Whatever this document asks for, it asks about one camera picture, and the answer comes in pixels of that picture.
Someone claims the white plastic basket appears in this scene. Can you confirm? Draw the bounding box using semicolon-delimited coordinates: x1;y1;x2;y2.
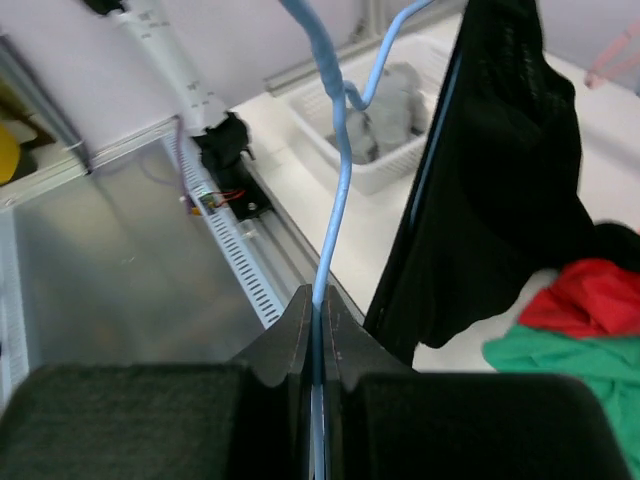
285;35;450;195

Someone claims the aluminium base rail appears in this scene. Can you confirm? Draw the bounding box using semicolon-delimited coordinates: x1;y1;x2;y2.
244;154;369;326

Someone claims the red tank top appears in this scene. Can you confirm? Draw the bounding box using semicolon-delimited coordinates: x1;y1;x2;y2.
518;259;639;339

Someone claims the blue hanger with black top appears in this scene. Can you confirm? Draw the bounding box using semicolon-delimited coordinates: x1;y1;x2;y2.
277;0;464;480

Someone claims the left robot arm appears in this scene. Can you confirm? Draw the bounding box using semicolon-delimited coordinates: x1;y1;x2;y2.
85;1;249;171

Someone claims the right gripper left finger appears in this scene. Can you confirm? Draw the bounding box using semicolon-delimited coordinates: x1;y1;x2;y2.
1;286;312;479

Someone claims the pink wire hanger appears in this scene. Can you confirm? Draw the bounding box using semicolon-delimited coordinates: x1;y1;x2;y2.
583;21;639;90

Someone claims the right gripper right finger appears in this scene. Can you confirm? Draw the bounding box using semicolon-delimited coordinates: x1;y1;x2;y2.
322;287;631;479

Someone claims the grey tank top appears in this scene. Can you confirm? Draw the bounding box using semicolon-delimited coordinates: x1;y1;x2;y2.
346;62;429;165

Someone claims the green tank top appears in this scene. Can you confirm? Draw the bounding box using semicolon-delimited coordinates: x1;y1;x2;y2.
482;325;639;479

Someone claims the white slotted cable duct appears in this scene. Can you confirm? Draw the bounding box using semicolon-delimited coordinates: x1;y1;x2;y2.
173;133;284;329

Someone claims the black tank top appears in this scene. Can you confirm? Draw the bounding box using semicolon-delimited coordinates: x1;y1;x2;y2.
364;1;639;364

